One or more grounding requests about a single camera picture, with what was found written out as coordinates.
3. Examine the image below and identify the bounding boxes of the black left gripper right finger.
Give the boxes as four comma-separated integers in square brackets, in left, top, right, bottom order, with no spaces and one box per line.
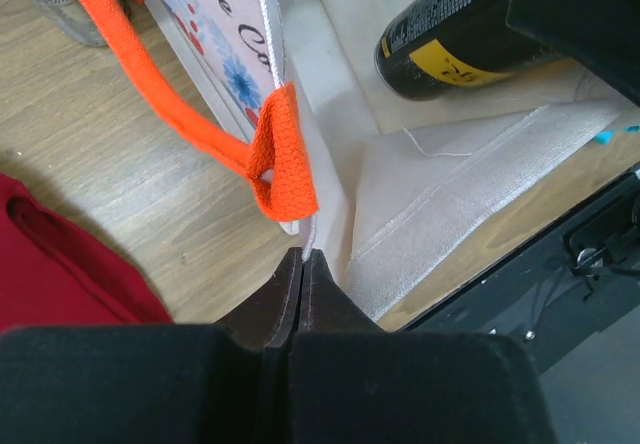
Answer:
[288,250,555,443]

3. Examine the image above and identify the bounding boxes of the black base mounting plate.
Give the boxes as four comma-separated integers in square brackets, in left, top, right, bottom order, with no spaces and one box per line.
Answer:
[404,168,639,372]

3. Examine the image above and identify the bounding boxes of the beige canvas tote bag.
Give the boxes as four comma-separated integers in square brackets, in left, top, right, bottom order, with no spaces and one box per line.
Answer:
[79,0,637,320]

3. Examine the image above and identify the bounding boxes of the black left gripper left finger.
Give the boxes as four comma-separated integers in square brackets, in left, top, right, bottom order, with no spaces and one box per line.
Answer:
[1,248,303,443]

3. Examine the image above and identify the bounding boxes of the teal folded shorts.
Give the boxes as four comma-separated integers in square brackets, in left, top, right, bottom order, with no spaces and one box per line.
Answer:
[593,125,640,145]

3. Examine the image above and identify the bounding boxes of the red folded cloth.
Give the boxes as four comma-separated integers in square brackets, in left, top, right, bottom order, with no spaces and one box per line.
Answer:
[1,174,172,332]

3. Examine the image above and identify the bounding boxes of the black can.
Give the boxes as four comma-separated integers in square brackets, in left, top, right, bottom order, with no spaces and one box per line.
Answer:
[375,0,558,101]

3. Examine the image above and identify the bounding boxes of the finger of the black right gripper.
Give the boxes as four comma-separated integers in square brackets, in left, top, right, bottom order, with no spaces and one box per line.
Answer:
[506,0,639,104]

